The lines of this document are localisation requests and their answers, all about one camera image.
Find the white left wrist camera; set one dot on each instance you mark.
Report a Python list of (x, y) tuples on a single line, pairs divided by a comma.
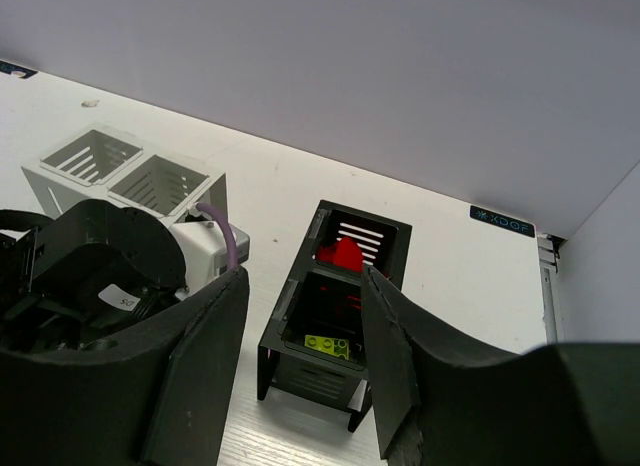
[(203, 246)]

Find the white slotted two-bin container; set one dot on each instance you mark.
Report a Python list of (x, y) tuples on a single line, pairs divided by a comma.
[(101, 162)]

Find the aluminium table rail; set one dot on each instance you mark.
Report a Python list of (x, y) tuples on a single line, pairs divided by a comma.
[(548, 263)]

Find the lime long brick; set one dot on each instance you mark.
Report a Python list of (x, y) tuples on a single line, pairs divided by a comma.
[(332, 346)]

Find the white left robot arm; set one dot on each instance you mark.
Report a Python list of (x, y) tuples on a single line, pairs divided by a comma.
[(94, 270)]

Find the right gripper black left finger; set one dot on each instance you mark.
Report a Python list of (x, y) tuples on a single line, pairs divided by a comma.
[(156, 393)]

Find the dark logo sticker left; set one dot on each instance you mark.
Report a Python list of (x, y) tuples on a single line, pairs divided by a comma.
[(15, 70)]

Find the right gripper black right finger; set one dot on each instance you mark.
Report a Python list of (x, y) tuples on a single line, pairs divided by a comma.
[(443, 397)]

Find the black slotted two-bin container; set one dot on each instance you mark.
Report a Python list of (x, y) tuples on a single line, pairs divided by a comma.
[(324, 300)]

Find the dark logo sticker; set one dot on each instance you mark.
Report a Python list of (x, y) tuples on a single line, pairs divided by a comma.
[(15, 70), (502, 221)]

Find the red and lime brick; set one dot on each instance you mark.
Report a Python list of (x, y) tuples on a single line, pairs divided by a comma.
[(344, 253)]

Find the dark logo sticker right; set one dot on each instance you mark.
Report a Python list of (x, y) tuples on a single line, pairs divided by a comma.
[(502, 221)]

